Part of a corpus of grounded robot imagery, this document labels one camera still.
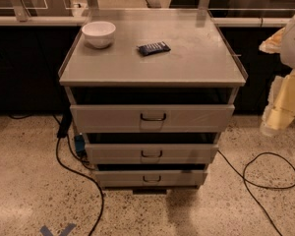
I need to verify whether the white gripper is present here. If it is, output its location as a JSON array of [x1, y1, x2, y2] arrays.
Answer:
[[259, 28, 295, 137]]

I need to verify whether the grey top drawer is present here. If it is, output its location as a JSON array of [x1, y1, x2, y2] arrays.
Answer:
[[71, 104, 234, 133]]

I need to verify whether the grey drawer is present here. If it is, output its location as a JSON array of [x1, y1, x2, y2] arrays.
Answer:
[[71, 104, 234, 133], [86, 144, 218, 164], [94, 170, 207, 188]]

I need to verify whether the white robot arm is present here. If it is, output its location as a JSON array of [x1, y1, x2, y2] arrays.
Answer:
[[259, 15, 295, 137]]

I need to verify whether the grey drawer cabinet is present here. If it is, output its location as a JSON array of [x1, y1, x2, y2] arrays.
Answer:
[[59, 15, 247, 192]]

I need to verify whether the grey middle drawer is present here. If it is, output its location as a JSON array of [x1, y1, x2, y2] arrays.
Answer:
[[86, 144, 218, 164]]

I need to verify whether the grey bottom drawer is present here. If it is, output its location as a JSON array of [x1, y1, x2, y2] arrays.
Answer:
[[94, 170, 207, 188]]

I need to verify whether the dark blue snack packet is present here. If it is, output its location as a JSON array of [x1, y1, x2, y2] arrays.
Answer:
[[138, 41, 171, 56]]

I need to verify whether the white ceramic bowl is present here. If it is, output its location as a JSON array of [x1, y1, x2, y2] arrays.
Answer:
[[82, 21, 116, 49]]

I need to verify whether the small blue box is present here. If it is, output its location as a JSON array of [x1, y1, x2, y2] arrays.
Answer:
[[74, 135, 86, 154]]

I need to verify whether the black power strip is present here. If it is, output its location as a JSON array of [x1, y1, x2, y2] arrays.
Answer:
[[57, 112, 72, 139]]

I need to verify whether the blue tape cross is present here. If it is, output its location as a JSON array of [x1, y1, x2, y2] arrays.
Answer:
[[39, 222, 78, 236]]

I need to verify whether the long background counter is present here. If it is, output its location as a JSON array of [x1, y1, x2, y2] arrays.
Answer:
[[0, 9, 291, 28]]

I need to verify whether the black cable right floor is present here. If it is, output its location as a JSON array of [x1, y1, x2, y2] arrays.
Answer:
[[217, 149, 295, 236]]

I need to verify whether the black cable floor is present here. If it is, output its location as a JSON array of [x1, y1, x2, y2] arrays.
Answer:
[[217, 149, 295, 236], [7, 113, 105, 236]]

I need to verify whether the black cable left floor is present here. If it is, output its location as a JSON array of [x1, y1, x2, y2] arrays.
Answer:
[[7, 113, 105, 236]]

